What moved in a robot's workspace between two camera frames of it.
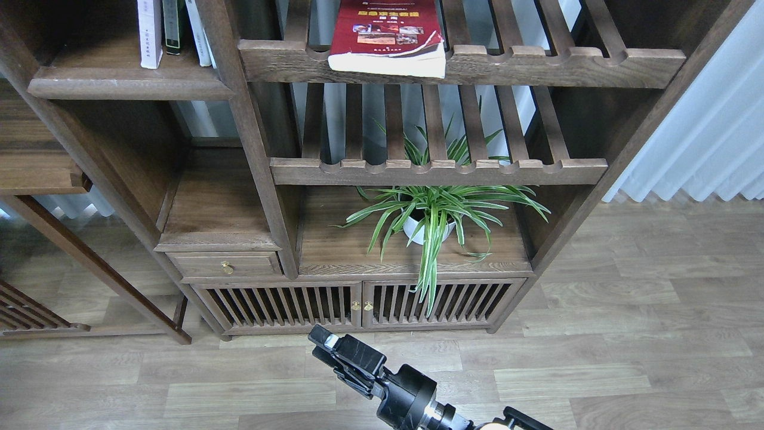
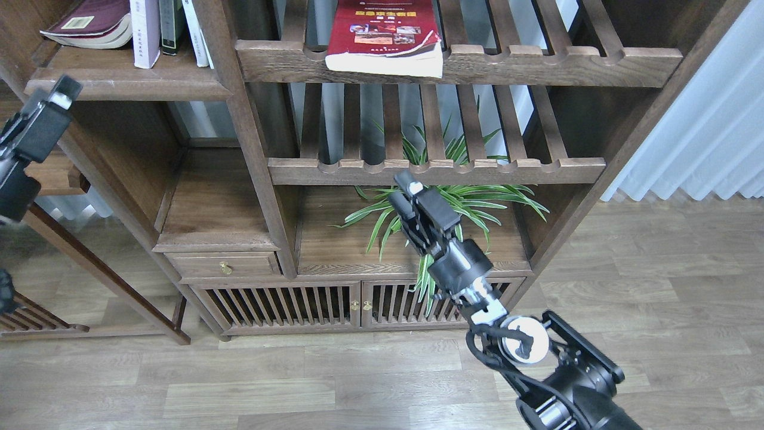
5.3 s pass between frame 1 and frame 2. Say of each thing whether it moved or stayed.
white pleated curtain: stayed
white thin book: stayed
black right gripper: moved
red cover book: stayed
